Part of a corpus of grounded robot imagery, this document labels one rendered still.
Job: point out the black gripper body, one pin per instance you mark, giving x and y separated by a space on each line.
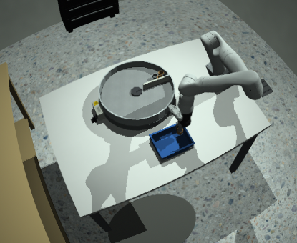
182 114

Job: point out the blue open crate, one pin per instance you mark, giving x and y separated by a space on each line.
169 143

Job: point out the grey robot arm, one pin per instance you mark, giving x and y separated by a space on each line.
221 58

